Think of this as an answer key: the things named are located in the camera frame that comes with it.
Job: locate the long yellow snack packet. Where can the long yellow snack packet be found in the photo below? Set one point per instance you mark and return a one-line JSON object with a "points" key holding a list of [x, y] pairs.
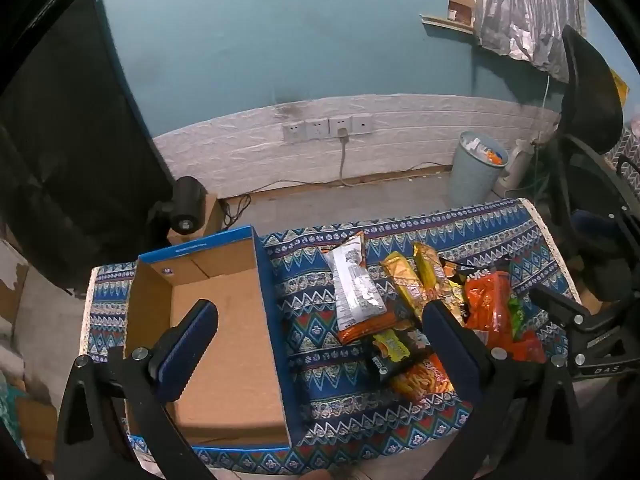
{"points": [[432, 267], [405, 280]]}

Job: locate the white plastic bottle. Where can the white plastic bottle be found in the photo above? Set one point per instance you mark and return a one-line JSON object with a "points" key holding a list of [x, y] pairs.
{"points": [[517, 165]]}

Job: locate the wooden window sill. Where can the wooden window sill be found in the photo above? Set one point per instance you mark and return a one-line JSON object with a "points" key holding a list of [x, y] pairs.
{"points": [[447, 24]]}

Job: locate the blue patterned tablecloth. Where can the blue patterned tablecloth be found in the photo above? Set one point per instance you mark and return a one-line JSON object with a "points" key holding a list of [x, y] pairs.
{"points": [[325, 395]]}

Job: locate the blue cardboard box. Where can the blue cardboard box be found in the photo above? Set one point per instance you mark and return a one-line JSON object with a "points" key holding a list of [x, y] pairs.
{"points": [[225, 360]]}

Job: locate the black office chair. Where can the black office chair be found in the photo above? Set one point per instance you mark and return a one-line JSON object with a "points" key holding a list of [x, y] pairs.
{"points": [[590, 110]]}

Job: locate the teal plastic bag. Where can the teal plastic bag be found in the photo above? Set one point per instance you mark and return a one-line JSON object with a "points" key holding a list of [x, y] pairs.
{"points": [[11, 415]]}

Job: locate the silver curtain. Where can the silver curtain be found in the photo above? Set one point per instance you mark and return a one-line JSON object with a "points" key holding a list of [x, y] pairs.
{"points": [[525, 10]]}

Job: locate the brown cardboard carton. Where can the brown cardboard carton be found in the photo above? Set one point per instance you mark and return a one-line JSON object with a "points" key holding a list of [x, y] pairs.
{"points": [[37, 425]]}

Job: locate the small black snack packet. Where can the small black snack packet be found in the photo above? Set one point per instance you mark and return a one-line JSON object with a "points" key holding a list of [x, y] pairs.
{"points": [[385, 367]]}

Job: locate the orange red snack packet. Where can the orange red snack packet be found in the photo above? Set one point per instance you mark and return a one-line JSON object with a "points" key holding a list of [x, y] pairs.
{"points": [[490, 310]]}

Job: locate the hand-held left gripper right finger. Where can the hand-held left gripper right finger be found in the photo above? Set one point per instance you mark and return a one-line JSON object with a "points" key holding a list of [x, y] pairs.
{"points": [[452, 347]]}

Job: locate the chevron patterned fabric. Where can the chevron patterned fabric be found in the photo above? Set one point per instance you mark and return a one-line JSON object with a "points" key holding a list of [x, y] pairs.
{"points": [[627, 160]]}

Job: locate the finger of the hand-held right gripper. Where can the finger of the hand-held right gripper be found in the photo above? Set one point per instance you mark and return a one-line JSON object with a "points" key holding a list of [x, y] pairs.
{"points": [[555, 305]]}

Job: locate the black hanging cloth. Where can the black hanging cloth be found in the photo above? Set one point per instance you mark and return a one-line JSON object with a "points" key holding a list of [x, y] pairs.
{"points": [[75, 135]]}

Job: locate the silver orange snack packet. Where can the silver orange snack packet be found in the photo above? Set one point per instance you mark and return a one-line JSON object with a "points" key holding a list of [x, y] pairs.
{"points": [[352, 285]]}

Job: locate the cardboard box on sill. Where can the cardboard box on sill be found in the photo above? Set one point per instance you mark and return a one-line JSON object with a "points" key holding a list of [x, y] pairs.
{"points": [[462, 0]]}

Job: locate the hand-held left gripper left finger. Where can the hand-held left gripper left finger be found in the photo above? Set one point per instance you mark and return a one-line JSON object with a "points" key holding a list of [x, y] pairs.
{"points": [[187, 347]]}

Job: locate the light blue trash bin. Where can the light blue trash bin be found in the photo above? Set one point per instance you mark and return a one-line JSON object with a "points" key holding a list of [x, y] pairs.
{"points": [[475, 175]]}

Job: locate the white wall socket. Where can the white wall socket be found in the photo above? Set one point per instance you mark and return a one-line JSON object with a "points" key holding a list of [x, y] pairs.
{"points": [[340, 125], [291, 131], [362, 123], [315, 129]]}

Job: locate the orange fries snack packet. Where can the orange fries snack packet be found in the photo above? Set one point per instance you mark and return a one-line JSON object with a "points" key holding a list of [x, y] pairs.
{"points": [[422, 382]]}

